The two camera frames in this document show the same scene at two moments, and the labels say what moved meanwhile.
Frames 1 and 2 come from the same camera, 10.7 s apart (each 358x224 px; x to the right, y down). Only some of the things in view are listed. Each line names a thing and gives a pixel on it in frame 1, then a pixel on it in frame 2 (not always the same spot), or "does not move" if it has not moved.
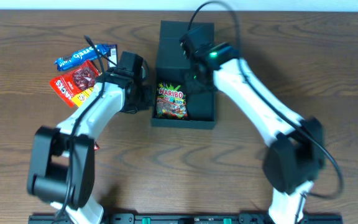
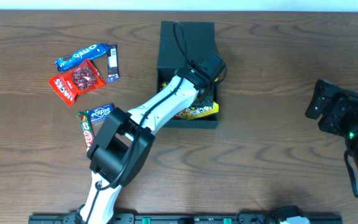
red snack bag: [80, 78] does not move
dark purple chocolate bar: [114, 56] does not move
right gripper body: [202, 83] -> [334, 112]
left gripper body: [142, 98] -> [210, 96]
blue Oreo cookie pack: [82, 56] does not move
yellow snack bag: [79, 98] -> [192, 112]
